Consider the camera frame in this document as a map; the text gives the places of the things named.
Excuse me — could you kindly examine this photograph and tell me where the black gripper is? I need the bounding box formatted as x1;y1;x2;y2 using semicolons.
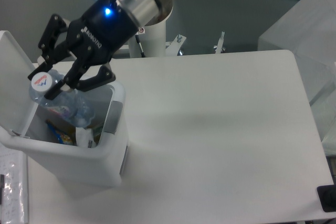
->
27;0;138;100

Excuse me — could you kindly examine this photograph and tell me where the crushed clear plastic bottle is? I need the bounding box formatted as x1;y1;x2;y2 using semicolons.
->
29;70;95;128

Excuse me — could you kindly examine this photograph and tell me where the white paper wrapper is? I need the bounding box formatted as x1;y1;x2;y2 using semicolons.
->
75;127;97;148

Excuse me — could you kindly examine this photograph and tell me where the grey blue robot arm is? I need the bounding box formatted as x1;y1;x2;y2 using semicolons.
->
28;0;172;100

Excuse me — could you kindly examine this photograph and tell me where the white trash can lid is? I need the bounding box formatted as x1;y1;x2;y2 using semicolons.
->
1;30;52;142

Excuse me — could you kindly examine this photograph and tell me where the white trash can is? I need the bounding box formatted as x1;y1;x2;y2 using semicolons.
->
1;74;129;187

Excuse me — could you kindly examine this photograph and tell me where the colourful snack wrapper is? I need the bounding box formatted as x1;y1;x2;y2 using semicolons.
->
45;120;75;146

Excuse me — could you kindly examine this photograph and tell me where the white paper notebook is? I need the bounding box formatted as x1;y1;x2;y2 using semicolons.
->
1;145;29;223

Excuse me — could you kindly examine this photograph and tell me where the black device at edge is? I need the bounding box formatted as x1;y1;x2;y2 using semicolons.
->
317;185;335;212

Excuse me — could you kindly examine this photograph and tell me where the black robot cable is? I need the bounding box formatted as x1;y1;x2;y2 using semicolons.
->
134;34;146;58

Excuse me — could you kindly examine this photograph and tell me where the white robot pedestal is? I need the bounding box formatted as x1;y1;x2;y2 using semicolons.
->
128;21;166;58

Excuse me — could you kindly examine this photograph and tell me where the white pedestal foot frame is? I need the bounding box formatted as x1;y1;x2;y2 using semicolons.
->
112;34;187;61

